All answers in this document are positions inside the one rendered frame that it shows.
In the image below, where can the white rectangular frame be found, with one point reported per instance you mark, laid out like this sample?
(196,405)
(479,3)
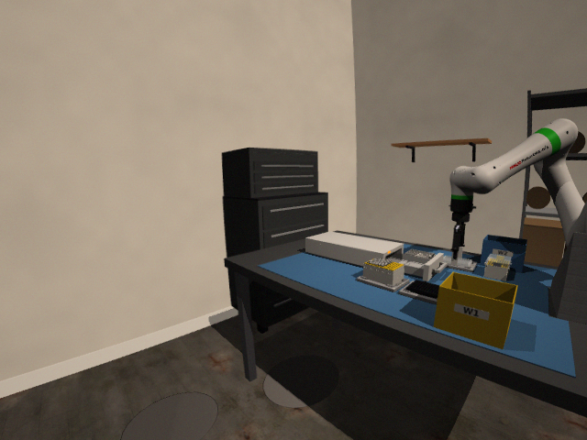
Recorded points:
(423,298)

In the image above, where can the yellow open-top bin labelled w1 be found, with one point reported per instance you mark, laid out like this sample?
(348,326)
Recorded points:
(463,312)

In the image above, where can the blue flat mat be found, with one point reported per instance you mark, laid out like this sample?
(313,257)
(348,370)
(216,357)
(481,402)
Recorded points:
(533,336)

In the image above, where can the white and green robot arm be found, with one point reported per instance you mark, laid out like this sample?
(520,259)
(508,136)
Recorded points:
(557,137)

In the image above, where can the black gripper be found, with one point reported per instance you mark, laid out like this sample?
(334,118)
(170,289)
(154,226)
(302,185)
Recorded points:
(458,236)

